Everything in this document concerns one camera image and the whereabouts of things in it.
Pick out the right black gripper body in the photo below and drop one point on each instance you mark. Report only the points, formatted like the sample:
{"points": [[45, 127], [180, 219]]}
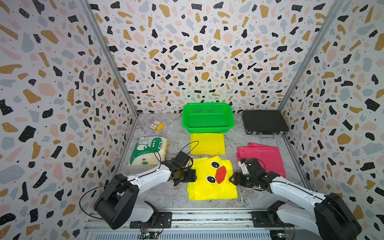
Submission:
{"points": [[247, 180]]}

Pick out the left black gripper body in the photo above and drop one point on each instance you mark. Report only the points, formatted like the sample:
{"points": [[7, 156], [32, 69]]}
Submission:
{"points": [[183, 174]]}

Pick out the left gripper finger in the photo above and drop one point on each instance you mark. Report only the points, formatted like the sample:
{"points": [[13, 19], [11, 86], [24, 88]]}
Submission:
{"points": [[190, 179], [191, 173]]}

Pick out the yellow duck raincoat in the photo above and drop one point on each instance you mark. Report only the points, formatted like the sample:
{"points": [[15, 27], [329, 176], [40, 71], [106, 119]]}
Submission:
{"points": [[213, 180]]}

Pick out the pink raincoat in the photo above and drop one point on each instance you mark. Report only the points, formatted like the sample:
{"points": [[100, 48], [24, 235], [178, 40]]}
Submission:
{"points": [[270, 157]]}

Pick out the plain yellow raincoat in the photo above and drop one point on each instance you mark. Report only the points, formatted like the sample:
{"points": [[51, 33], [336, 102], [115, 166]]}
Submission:
{"points": [[207, 144]]}

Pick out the green plastic basket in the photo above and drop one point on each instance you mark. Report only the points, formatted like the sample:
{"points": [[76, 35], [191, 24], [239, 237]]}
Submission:
{"points": [[208, 118]]}

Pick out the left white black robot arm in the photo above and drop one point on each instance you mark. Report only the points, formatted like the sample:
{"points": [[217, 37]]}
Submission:
{"points": [[117, 203]]}

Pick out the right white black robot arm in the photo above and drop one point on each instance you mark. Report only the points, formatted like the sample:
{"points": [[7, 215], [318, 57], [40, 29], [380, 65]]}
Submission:
{"points": [[327, 216]]}

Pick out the white green dinosaur raincoat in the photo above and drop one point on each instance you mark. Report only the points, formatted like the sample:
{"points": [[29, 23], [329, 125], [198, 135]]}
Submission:
{"points": [[149, 151]]}

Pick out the small card packets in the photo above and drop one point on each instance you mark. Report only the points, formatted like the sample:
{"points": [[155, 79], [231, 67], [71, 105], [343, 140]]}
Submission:
{"points": [[157, 126]]}

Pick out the black hard case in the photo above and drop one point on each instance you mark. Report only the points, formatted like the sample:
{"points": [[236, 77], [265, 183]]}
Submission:
{"points": [[265, 123]]}

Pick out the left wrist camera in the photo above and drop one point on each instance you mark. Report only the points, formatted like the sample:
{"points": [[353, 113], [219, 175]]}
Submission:
{"points": [[183, 160]]}

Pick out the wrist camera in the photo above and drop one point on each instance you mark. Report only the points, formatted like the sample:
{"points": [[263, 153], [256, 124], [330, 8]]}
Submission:
{"points": [[249, 166], [183, 160]]}

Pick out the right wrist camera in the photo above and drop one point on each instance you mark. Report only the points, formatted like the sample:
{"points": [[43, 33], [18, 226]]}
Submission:
{"points": [[249, 166]]}

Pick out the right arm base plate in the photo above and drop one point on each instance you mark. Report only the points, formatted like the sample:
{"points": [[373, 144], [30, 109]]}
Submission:
{"points": [[261, 219]]}

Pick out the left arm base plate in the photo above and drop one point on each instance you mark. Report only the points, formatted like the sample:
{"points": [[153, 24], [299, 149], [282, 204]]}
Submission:
{"points": [[160, 220]]}

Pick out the aluminium front rail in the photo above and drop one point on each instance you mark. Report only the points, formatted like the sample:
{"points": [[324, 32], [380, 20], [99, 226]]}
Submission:
{"points": [[200, 224]]}

